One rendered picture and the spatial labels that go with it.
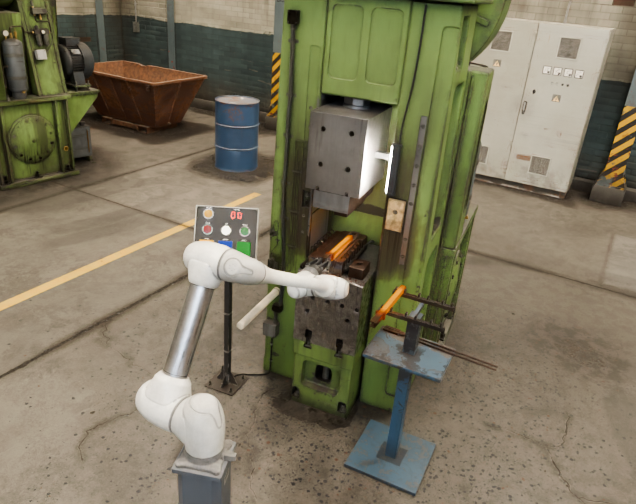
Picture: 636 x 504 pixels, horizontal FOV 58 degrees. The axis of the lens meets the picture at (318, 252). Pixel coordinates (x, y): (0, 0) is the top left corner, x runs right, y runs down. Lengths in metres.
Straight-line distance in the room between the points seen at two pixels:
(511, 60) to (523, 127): 0.86
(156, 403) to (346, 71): 1.77
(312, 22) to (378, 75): 0.41
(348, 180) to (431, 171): 0.41
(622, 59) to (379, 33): 5.85
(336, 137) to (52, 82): 4.93
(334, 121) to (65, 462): 2.22
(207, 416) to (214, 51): 9.18
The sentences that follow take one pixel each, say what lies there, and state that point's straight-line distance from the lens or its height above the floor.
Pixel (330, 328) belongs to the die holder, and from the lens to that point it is 3.19.
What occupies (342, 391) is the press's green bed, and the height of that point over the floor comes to 0.20.
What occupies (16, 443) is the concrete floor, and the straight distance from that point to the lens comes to 3.58.
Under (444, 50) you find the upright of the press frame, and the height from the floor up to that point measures 2.10.
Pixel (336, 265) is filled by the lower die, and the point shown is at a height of 0.97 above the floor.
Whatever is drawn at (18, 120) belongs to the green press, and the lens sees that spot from 7.12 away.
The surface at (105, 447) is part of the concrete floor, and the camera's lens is 3.42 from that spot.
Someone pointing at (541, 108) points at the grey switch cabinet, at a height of 1.10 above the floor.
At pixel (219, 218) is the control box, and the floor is 1.14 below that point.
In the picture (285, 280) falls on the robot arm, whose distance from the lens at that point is 2.45.
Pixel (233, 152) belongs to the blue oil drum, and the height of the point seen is 0.26.
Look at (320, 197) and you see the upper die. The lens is 2.97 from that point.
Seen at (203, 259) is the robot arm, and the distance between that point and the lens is 2.27.
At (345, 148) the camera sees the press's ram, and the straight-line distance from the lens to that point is 2.85.
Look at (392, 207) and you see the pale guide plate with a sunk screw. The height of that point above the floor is 1.31.
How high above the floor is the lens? 2.34
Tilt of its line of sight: 25 degrees down
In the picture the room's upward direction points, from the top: 5 degrees clockwise
